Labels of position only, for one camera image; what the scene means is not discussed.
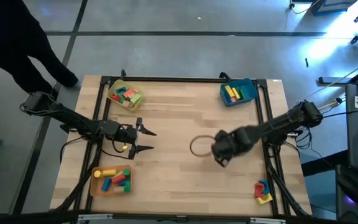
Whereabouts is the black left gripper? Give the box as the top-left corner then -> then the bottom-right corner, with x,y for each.
113,117 -> 157,160

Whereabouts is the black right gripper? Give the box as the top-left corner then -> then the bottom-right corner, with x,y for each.
211,126 -> 256,168

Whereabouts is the red cylinder block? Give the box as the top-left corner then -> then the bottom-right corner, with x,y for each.
111,174 -> 127,185

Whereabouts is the red arch block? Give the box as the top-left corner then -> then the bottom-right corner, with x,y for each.
254,182 -> 265,198

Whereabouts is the yellow arch block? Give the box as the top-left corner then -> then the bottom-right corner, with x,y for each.
255,192 -> 274,205

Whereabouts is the blue plastic bin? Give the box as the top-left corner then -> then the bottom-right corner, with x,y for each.
219,77 -> 259,108

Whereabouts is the yellow plastic bin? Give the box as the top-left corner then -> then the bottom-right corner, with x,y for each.
106,79 -> 145,112

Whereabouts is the orange plastic bin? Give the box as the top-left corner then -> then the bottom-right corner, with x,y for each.
90,164 -> 133,197

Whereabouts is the black stand base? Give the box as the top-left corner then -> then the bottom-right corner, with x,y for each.
318,58 -> 358,86

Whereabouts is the black computer mouse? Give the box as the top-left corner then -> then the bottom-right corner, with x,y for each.
336,175 -> 358,205

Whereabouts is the person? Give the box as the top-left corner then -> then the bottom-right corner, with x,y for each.
0,0 -> 82,96

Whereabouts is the blue floor box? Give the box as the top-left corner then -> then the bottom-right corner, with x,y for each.
309,0 -> 358,16

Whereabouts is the black left camera cable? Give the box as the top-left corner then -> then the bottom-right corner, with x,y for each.
101,136 -> 130,160

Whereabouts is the black camera cable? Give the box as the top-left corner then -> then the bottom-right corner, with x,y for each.
101,136 -> 130,160
190,134 -> 217,158

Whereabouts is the black right camera cable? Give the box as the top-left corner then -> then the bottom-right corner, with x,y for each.
190,134 -> 217,158

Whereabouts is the black table frame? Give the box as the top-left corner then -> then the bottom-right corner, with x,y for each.
56,70 -> 312,218

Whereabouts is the silver bracket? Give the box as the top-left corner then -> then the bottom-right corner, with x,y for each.
249,217 -> 287,224
77,213 -> 114,223

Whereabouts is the yellow floor cable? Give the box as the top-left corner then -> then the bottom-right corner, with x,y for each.
317,98 -> 344,110

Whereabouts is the black power cable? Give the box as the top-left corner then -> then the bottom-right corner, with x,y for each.
321,108 -> 358,125

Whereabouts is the thin yellow cord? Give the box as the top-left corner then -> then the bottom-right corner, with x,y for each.
296,52 -> 358,103

